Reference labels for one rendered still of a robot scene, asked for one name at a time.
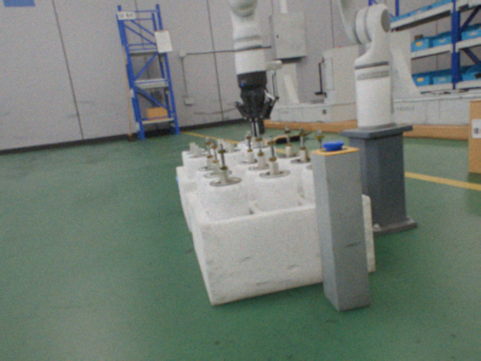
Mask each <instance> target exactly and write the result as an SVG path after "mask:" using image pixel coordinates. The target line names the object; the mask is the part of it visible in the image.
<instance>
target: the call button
mask: <svg viewBox="0 0 481 361"><path fill-rule="evenodd" d="M343 145H344V141H342V140H335V141H328V142H325V143H323V148H325V151H337V150H342V146H343Z"/></svg>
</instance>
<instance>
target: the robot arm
mask: <svg viewBox="0 0 481 361"><path fill-rule="evenodd" d="M337 2H338V5H339V9H340V12H341V17H342V20H343V23H344V27H345V30H346V34H347V36H348V38H349V40H350V41H351V43H352V44H356V45H358V44H367V43H371V47H370V49H369V50H368V52H367V53H366V54H364V55H362V56H360V57H359V58H357V59H356V60H355V63H354V66H355V75H354V76H355V87H356V108H357V119H358V130H380V129H382V128H388V127H392V126H394V94H393V93H390V92H391V87H390V75H389V53H390V52H391V49H390V21H391V17H390V13H389V9H388V7H387V6H386V5H385V4H376V5H373V6H370V7H367V8H363V9H359V8H358V6H357V4H356V0H337ZM229 4H230V13H231V19H232V23H233V43H234V50H235V69H236V75H237V82H238V87H239V88H240V99H239V100H238V101H235V104H234V105H235V107H236V108H237V110H238V111H239V113H240V114H241V116H242V117H243V119H244V120H248V121H249V122H250V123H251V128H252V133H253V137H254V138H257V136H258V138H259V137H261V136H264V135H265V134H264V133H265V127H264V120H265V119H266V118H269V117H270V115H271V112H272V110H273V107H274V105H275V102H276V97H272V96H270V95H269V93H268V90H267V88H266V85H267V84H268V80H267V73H266V72H267V71H271V70H275V69H281V68H282V67H281V64H282V62H280V60H279V61H276V62H266V61H265V56H264V53H263V42H262V36H261V30H260V27H259V23H258V0H229ZM259 108H260V109H259ZM252 109H253V110H252ZM259 113H260V116H259ZM253 115H254V116H253ZM256 133H257V134H256Z"/></svg>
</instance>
